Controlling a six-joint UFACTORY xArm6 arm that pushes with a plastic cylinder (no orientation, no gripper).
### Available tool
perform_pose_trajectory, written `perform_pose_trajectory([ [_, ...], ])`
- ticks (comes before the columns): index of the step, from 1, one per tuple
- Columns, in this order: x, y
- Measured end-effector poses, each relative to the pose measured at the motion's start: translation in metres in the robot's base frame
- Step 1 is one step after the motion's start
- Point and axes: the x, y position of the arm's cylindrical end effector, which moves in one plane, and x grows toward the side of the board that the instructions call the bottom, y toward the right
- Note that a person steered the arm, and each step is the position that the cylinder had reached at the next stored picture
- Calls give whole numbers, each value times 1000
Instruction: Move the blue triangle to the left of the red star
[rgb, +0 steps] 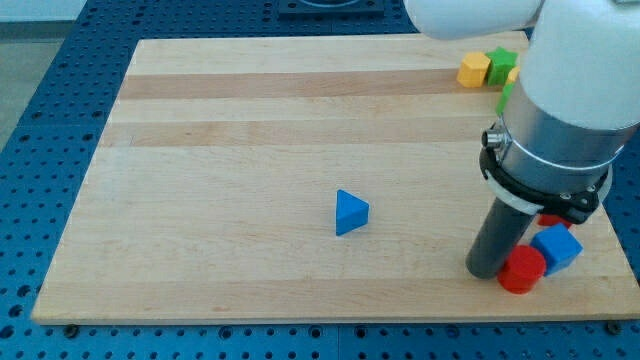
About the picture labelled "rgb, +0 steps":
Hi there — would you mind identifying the black flange mount ring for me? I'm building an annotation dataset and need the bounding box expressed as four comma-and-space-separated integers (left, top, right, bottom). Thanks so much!
479, 149, 613, 224

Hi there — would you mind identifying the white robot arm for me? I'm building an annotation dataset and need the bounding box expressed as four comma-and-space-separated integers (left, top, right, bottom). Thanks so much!
404, 0, 639, 279

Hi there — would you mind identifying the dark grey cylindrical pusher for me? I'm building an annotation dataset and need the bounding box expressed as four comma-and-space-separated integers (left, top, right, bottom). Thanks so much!
465, 198, 534, 279

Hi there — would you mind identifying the red star block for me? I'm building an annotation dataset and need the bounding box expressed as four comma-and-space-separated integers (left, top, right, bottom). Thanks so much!
537, 214, 573, 229

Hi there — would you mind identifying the green star block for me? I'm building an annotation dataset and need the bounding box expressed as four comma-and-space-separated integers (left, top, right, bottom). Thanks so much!
486, 47, 518, 86

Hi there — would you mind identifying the green block behind arm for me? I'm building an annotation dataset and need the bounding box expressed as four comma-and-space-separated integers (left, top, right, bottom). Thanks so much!
495, 83, 514, 116

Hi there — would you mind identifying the blue cube block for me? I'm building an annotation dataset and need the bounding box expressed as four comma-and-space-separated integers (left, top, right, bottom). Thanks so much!
530, 224, 583, 277

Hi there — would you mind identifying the yellow hexagon block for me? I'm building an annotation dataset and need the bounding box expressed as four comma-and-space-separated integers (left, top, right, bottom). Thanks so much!
456, 52, 491, 88

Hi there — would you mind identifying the yellow block behind arm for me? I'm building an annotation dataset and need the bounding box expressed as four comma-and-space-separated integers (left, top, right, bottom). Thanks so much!
505, 66, 520, 85

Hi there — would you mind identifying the red cylinder block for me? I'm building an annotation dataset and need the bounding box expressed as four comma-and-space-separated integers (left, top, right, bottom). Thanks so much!
497, 245, 546, 294

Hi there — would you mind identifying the blue triangle block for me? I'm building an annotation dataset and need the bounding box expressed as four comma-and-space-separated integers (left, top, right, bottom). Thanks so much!
335, 189, 370, 236

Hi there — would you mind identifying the wooden board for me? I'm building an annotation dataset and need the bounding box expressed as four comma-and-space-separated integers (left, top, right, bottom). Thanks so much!
31, 32, 639, 325

